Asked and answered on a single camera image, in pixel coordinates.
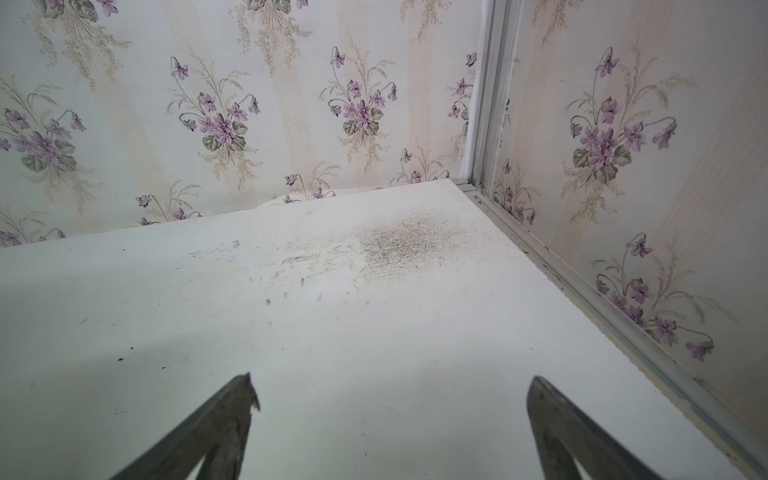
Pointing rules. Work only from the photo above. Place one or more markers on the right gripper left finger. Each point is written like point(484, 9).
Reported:
point(210, 442)

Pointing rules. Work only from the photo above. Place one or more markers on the aluminium frame post right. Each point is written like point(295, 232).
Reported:
point(500, 30)

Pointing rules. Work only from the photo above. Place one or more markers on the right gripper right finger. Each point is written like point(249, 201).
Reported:
point(569, 442)

